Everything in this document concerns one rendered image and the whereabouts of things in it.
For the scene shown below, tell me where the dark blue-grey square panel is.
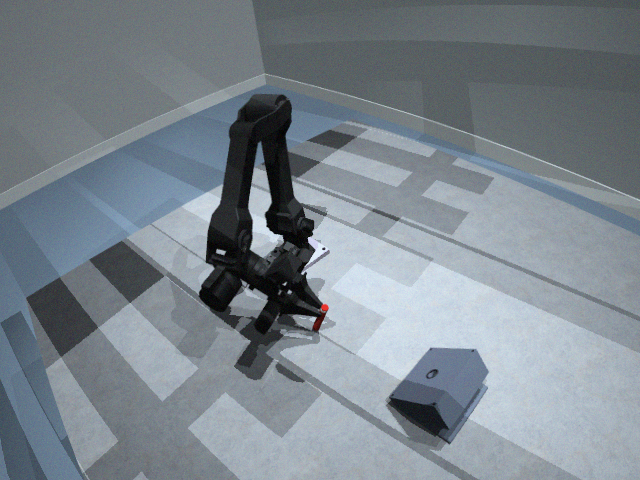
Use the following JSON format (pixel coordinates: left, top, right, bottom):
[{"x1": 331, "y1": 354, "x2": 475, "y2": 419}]
[{"x1": 389, "y1": 347, "x2": 489, "y2": 443}]

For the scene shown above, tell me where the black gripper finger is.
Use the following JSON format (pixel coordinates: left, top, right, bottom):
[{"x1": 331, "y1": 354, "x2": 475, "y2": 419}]
[
  {"x1": 279, "y1": 292, "x2": 322, "y2": 317},
  {"x1": 291, "y1": 272, "x2": 323, "y2": 309}
]

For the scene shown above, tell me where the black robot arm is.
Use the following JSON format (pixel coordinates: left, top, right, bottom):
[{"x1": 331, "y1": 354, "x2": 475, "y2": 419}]
[{"x1": 199, "y1": 94, "x2": 316, "y2": 312}]

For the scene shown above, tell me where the dark red peg with grey band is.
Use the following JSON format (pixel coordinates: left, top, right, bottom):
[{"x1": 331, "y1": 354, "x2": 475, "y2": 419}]
[{"x1": 313, "y1": 304, "x2": 329, "y2": 331}]

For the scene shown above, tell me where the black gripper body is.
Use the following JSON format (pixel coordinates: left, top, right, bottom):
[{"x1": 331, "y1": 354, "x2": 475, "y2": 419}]
[{"x1": 245, "y1": 249, "x2": 314, "y2": 335}]

